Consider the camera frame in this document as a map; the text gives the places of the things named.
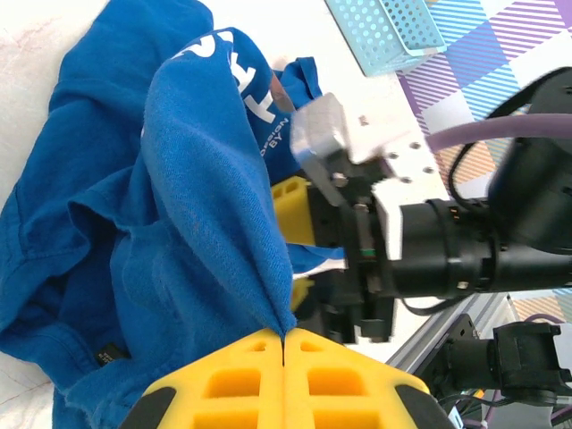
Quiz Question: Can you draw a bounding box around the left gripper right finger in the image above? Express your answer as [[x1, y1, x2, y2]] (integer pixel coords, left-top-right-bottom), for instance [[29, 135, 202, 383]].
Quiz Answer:
[[284, 327, 452, 429]]

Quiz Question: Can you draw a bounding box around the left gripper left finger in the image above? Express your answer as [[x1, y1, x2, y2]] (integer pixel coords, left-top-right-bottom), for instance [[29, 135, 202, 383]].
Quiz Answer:
[[119, 328, 286, 429]]

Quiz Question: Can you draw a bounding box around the blue t-shirt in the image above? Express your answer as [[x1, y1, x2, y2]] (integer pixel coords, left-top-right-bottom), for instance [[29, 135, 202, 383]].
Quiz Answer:
[[0, 0, 349, 429]]

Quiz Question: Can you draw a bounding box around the light blue plastic basket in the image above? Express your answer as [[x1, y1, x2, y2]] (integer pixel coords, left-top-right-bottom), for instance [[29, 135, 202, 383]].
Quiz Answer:
[[324, 0, 448, 77]]

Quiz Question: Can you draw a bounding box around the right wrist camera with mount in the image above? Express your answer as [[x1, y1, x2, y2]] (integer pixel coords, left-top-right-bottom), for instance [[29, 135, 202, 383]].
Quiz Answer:
[[289, 92, 443, 263]]

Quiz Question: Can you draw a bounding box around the long aluminium base rail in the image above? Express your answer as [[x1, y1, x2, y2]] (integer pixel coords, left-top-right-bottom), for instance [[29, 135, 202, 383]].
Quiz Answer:
[[386, 292, 513, 381]]

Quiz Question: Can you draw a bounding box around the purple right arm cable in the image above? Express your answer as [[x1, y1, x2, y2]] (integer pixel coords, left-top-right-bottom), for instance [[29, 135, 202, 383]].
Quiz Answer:
[[426, 113, 572, 429]]

